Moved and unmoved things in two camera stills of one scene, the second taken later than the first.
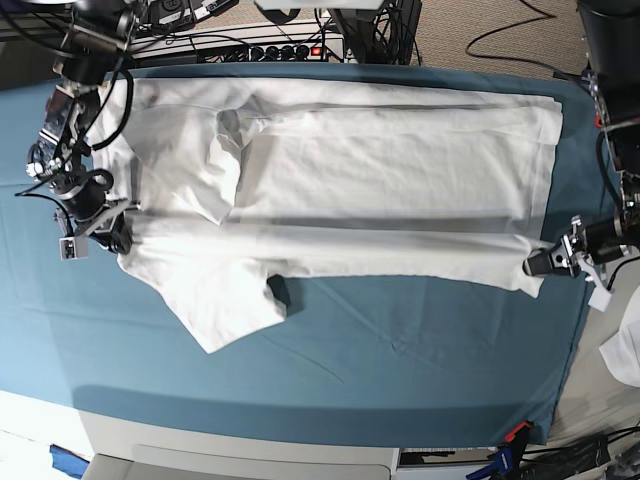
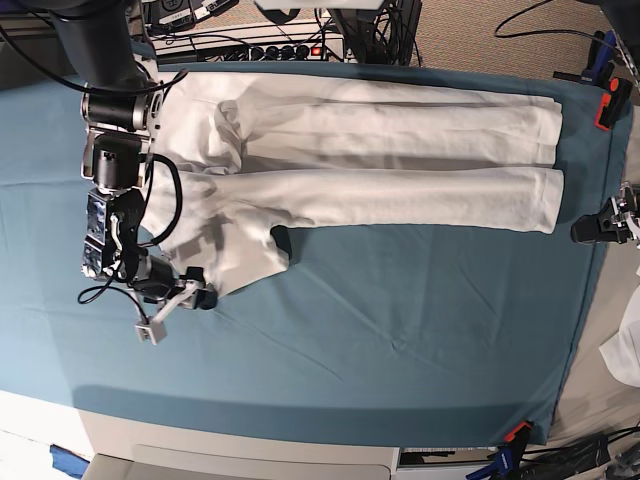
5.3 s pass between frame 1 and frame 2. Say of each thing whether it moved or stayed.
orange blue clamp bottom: stayed
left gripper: moved
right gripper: moved
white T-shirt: moved
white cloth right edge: stayed
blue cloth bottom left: stayed
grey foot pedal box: stayed
